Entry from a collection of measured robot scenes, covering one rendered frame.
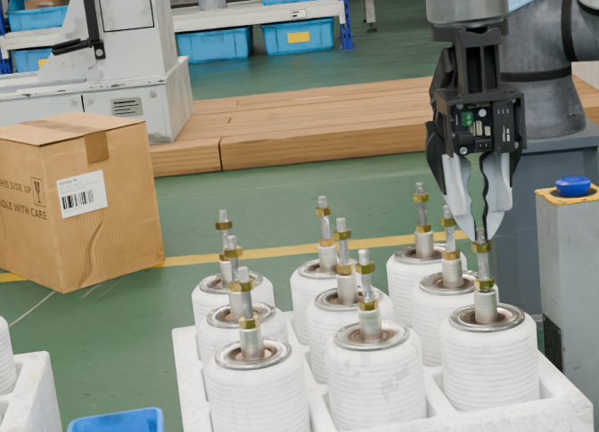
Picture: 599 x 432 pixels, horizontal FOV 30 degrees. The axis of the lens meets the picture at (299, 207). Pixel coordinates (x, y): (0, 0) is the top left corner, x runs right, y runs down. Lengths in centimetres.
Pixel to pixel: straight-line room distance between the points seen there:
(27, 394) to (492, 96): 61
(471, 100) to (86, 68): 247
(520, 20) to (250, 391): 85
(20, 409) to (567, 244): 64
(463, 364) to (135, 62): 228
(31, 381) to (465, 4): 65
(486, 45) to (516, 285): 79
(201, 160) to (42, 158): 103
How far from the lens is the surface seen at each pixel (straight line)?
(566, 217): 131
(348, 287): 121
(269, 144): 313
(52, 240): 222
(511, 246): 176
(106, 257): 227
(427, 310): 121
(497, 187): 109
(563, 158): 173
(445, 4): 102
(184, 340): 137
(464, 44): 101
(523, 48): 172
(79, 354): 190
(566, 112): 174
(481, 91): 102
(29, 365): 137
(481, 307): 112
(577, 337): 136
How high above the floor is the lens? 65
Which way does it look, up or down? 14 degrees down
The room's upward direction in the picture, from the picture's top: 6 degrees counter-clockwise
